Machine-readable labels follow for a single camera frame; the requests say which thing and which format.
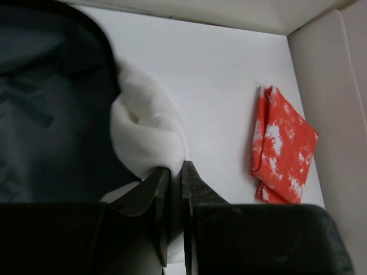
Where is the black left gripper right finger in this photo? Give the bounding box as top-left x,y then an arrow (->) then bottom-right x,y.
181,161 -> 354,274

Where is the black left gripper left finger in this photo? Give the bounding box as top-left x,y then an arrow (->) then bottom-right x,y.
1,168 -> 170,274

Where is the orange white tie-dye cloth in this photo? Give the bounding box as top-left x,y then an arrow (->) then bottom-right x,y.
251,86 -> 319,204

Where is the blue kids suitcase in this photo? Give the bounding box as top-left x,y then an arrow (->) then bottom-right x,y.
1,1 -> 136,203

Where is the white right side panel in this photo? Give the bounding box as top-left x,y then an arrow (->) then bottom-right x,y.
288,1 -> 366,274

